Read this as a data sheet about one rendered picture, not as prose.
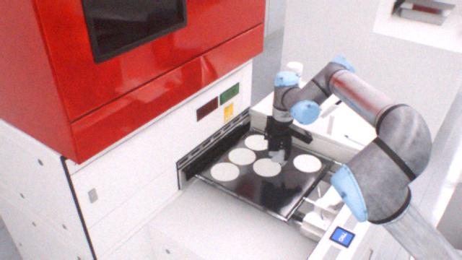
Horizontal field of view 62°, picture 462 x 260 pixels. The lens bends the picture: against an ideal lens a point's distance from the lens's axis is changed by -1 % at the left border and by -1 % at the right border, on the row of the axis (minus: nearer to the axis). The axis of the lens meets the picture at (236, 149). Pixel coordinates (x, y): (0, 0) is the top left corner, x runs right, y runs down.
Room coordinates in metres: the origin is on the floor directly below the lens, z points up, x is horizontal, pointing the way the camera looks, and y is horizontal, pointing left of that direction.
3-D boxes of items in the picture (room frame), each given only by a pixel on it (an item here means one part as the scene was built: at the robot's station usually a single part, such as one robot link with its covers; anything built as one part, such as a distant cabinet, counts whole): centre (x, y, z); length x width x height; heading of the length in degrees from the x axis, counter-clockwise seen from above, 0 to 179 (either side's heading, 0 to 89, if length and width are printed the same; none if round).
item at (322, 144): (1.35, -0.41, 0.89); 0.62 x 0.35 x 0.14; 56
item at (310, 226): (0.82, -0.25, 0.89); 0.08 x 0.03 x 0.03; 56
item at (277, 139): (1.09, -0.14, 1.05); 0.09 x 0.08 x 0.12; 99
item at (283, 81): (1.08, -0.15, 1.21); 0.09 x 0.08 x 0.11; 21
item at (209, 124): (1.05, 0.18, 1.02); 0.82 x 0.03 x 0.40; 146
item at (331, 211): (0.88, -0.30, 0.89); 0.08 x 0.03 x 0.03; 56
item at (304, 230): (0.95, -0.34, 0.87); 0.36 x 0.08 x 0.03; 146
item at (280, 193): (1.08, -0.11, 0.90); 0.34 x 0.34 x 0.01; 56
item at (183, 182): (1.19, 0.07, 0.89); 0.44 x 0.02 x 0.10; 146
